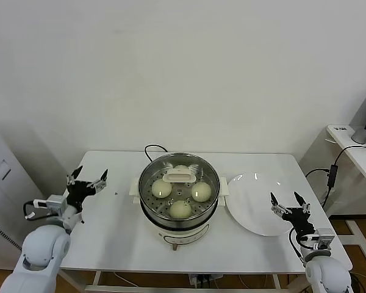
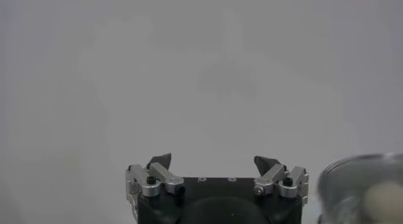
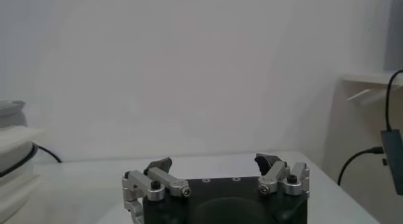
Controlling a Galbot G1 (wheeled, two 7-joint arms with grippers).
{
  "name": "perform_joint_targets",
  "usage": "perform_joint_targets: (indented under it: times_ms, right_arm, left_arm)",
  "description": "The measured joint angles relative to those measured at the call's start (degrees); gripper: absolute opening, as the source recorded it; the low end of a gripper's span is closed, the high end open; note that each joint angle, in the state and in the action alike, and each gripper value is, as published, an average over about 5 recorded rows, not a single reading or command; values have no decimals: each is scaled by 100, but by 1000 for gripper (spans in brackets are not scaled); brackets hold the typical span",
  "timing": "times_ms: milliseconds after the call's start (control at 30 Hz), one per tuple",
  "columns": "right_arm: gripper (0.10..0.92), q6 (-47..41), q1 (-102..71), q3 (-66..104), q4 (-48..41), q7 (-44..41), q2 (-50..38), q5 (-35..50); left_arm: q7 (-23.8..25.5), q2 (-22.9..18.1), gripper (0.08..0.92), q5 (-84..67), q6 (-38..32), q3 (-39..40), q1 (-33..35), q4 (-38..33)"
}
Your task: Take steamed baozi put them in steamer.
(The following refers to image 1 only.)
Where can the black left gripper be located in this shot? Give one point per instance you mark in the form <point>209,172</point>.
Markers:
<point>77,193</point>

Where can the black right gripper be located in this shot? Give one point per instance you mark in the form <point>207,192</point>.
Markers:
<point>299,221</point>

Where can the white steamed baozi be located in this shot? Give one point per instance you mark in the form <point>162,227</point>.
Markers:
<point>161,188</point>
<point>180,167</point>
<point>180,210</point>
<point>201,192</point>

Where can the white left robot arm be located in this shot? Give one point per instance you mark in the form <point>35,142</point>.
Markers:
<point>39,250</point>

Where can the perforated steel steamer basket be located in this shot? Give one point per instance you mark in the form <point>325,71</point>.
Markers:
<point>178,213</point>

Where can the white round plate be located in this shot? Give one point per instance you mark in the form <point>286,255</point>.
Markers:
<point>253,207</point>

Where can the white metal cabinet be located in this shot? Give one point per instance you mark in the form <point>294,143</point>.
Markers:
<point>6,198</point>

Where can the white side desk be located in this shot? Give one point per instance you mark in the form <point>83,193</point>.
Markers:
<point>360,161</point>

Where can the grey cylindrical device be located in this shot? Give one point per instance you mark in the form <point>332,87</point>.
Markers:
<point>360,135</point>

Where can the cream electric cooker base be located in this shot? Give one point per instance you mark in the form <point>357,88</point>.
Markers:
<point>183,236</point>

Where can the white power strip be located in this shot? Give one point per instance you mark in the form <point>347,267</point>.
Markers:
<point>201,279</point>

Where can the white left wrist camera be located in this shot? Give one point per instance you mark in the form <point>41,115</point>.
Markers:
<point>53,203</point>

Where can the white table frame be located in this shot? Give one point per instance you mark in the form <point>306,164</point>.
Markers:
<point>140,288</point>

